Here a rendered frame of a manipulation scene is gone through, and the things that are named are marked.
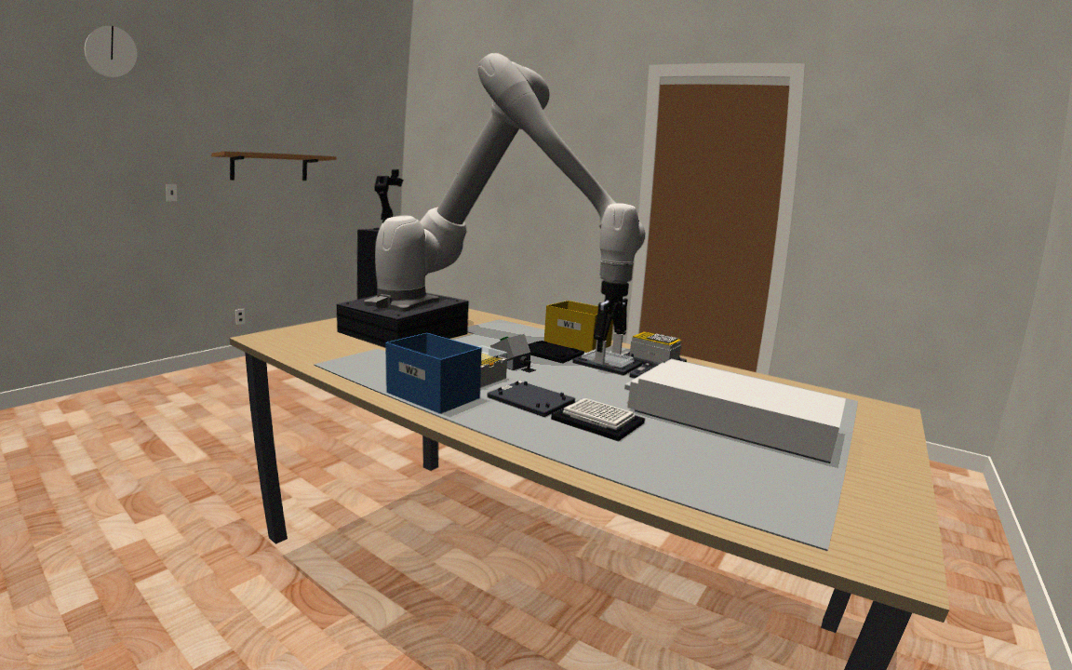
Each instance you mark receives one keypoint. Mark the yellow open-top bin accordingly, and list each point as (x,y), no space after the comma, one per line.
(572,324)

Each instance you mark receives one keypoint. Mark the blue open-top bin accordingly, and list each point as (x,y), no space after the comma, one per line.
(433,372)

